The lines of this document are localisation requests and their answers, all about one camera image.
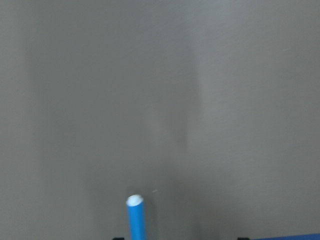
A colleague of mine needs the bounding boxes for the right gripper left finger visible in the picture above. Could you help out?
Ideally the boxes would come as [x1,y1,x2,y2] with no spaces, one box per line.
[112,236,129,240]

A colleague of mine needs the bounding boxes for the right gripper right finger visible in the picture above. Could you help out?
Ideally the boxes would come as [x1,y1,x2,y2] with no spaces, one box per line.
[237,237,251,240]

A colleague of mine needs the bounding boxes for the blue marker pen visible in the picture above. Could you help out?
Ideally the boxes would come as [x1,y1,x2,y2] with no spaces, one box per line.
[126,194,147,240]

